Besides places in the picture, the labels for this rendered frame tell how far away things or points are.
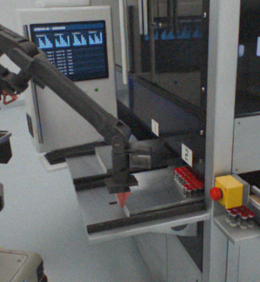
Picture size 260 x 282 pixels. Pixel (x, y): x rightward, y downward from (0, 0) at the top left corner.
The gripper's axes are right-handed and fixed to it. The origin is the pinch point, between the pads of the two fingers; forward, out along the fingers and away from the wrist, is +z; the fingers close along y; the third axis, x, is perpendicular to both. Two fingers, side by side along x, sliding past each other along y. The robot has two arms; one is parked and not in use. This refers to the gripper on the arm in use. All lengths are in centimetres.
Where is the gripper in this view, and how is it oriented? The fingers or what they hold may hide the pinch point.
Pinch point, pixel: (121, 204)
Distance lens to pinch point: 120.2
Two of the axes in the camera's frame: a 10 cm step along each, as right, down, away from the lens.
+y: 9.6, -0.9, 2.6
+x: -2.7, -3.1, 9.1
